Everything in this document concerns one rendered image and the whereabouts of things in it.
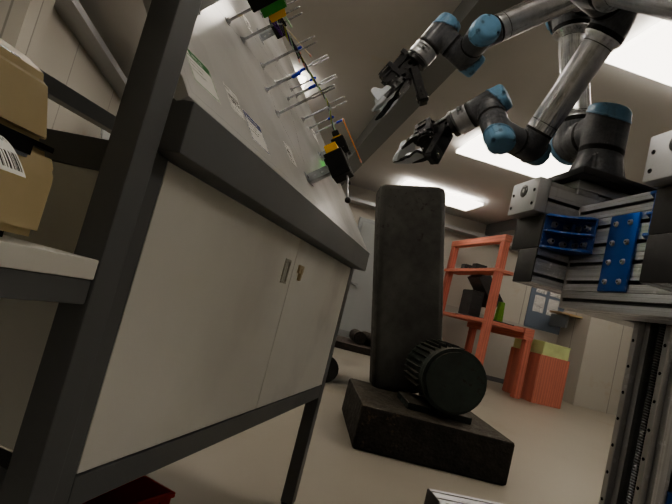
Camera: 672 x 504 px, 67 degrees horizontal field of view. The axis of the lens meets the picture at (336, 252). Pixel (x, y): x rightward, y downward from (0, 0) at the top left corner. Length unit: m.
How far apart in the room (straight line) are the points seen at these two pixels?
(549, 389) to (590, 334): 1.97
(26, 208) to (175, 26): 0.23
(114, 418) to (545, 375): 7.27
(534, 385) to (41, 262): 7.42
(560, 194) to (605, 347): 8.35
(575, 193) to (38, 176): 1.23
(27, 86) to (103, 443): 0.43
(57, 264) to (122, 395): 0.27
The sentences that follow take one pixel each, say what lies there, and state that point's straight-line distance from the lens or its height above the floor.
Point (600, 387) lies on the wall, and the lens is 9.74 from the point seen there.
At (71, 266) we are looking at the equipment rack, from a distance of 0.52.
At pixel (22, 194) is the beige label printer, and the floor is 0.70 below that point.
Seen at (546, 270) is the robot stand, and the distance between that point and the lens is 1.39.
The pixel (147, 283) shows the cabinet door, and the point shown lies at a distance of 0.70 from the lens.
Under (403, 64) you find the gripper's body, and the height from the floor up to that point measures 1.41.
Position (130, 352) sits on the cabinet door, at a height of 0.55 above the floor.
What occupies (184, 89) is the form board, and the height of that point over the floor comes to 0.88.
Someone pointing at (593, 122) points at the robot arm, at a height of 1.32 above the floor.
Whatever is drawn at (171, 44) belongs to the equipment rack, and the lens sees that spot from 0.59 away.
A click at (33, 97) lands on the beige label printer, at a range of 0.56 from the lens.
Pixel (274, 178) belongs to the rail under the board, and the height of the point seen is 0.85.
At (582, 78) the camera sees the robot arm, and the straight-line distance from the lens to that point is 1.49.
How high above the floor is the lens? 0.68
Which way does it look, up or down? 5 degrees up
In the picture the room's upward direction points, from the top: 14 degrees clockwise
